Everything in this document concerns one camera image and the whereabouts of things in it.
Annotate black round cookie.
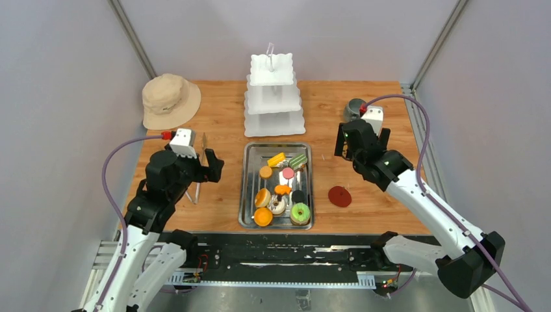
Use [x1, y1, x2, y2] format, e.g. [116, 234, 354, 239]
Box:
[291, 190, 307, 204]

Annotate orange fish cookie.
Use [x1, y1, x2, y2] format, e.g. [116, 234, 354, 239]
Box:
[274, 185, 292, 196]

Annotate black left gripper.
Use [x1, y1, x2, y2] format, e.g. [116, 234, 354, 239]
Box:
[170, 148, 224, 200]

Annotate white chocolate drizzle donut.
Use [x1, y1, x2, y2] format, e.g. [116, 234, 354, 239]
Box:
[267, 195, 287, 216]

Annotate green glazed donut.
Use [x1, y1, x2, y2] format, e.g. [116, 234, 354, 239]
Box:
[290, 203, 311, 225]

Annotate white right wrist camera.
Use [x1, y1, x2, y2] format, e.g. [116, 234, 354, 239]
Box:
[361, 105, 384, 136]

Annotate yellow cake slice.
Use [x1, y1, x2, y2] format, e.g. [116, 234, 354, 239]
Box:
[266, 152, 286, 168]

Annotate beige bucket hat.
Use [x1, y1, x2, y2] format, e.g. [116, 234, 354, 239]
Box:
[142, 73, 201, 131]

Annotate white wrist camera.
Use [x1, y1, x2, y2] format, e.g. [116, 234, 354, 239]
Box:
[361, 105, 384, 136]
[169, 128, 198, 159]

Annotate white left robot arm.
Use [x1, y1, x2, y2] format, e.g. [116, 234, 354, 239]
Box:
[82, 149, 224, 311]

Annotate white three-tier dessert stand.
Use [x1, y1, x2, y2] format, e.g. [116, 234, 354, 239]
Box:
[244, 42, 306, 138]

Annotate metal tray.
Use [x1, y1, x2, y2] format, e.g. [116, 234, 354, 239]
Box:
[238, 142, 315, 230]

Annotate pink macaron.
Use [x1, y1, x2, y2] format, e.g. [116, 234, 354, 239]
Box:
[281, 167, 295, 179]

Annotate metal tongs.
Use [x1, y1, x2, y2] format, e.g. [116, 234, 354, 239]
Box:
[185, 132, 209, 205]

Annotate orange glazed donut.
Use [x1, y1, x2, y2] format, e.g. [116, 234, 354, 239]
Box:
[254, 188, 272, 208]

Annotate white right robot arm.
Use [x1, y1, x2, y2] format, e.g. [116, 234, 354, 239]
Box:
[335, 120, 506, 299]

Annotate red round coaster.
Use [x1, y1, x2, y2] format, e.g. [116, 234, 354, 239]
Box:
[327, 186, 352, 207]

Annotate grey metal mug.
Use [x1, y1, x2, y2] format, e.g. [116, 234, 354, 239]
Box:
[342, 98, 366, 122]

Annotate tan round biscuit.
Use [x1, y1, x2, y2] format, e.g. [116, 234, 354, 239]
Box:
[259, 166, 274, 179]

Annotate green striped cake slice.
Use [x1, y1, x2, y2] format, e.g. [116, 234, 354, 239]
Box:
[288, 153, 308, 170]

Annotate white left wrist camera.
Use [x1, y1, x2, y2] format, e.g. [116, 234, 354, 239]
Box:
[169, 128, 198, 159]

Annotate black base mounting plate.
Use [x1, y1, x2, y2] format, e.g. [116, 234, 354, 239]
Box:
[157, 232, 440, 285]

